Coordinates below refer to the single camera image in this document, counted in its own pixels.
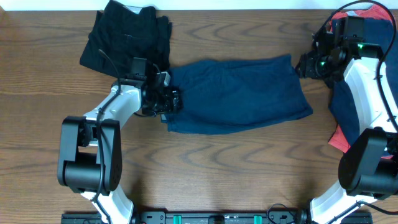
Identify navy blue garment in pile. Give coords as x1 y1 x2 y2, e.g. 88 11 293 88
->
329 19 397 145

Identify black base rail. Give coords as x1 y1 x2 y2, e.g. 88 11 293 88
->
60 210 373 224

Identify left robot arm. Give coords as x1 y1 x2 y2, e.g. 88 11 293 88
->
57 58 182 223

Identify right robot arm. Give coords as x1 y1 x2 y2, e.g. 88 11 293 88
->
296 16 397 223

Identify navy blue shorts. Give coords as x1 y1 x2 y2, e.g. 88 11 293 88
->
161 54 313 135

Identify red garment in pile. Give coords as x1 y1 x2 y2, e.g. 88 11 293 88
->
328 4 395 152

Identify folded black shorts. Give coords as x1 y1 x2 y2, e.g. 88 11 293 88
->
80 1 172 77

